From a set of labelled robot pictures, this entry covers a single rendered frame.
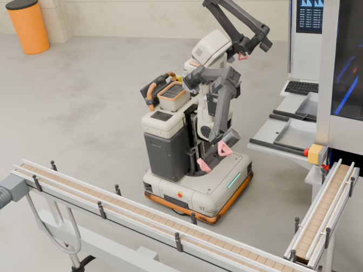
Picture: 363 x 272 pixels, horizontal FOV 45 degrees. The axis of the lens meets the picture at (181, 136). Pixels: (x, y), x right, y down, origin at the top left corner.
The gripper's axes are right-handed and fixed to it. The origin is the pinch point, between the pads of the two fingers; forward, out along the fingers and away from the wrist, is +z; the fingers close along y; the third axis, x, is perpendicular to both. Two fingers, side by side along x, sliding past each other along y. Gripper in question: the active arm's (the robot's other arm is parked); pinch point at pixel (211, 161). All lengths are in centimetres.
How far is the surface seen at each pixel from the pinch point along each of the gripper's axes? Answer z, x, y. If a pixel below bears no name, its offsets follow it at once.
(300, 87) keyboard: -163, -16, -25
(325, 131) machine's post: -65, -32, -31
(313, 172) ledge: -68, -45, -12
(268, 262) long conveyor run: -4.6, -47.7, 12.9
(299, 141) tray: -93, -33, -13
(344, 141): -63, -41, -35
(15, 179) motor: -38, 59, 110
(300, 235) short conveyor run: -15, -49, -2
